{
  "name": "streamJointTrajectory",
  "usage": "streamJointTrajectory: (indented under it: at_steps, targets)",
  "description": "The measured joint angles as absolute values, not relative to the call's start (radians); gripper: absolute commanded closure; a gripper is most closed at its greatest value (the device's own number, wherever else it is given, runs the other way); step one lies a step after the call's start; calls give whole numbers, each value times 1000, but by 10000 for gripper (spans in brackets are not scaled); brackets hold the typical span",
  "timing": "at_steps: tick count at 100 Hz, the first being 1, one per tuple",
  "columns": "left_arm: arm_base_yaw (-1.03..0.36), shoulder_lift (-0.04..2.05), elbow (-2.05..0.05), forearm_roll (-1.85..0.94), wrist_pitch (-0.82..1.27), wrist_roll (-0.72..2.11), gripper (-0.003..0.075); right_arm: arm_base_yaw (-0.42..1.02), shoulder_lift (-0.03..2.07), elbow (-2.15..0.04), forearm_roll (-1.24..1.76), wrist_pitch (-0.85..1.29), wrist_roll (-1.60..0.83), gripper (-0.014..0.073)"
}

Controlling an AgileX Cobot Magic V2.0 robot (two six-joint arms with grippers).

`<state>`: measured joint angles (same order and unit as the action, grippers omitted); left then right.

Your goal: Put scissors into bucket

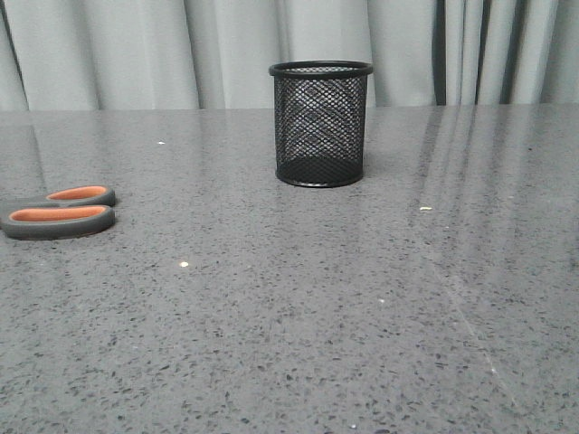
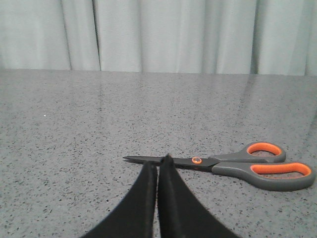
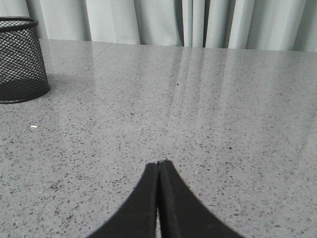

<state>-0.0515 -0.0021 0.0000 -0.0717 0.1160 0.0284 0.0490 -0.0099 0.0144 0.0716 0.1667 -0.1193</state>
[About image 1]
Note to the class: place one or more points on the grey orange handled scissors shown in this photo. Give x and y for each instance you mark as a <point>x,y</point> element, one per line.
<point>69,213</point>

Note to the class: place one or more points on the black mesh pen cup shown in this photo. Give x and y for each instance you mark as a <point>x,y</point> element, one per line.
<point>319,114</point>

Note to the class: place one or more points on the grey curtain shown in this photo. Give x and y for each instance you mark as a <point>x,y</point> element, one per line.
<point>81,55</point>

